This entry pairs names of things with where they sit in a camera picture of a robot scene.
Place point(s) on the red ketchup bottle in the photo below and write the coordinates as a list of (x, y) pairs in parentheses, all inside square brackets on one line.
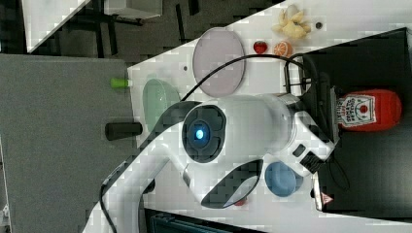
[(369, 110)]

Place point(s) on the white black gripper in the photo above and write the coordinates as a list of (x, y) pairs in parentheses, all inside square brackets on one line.
[(316, 130)]

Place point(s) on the silver black toaster oven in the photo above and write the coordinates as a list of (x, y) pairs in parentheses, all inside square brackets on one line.
[(369, 173)]

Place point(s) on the red strawberry toy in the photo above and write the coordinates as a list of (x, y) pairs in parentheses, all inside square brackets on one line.
[(241, 202)]

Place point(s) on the green marker cap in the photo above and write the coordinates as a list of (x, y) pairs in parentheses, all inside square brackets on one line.
[(120, 83)]

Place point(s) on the small red tomato toy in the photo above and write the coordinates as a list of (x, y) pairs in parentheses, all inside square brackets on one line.
[(260, 47)]

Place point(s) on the orange slice toy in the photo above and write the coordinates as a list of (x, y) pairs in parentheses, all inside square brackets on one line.
[(283, 49)]

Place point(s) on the blue cup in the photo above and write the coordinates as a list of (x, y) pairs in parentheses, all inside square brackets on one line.
[(281, 180)]

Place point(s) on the round lilac plate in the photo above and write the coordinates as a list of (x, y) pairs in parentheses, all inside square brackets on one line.
[(214, 48)]

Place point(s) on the peeled banana toy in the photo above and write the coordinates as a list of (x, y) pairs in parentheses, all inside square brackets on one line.
[(291, 24)]

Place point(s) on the green colander basket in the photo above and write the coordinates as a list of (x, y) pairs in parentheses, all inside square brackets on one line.
[(158, 96)]

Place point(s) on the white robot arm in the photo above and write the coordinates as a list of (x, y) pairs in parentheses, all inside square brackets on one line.
[(218, 147)]

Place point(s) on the black cylinder post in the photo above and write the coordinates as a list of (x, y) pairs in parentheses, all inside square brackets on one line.
[(120, 130)]

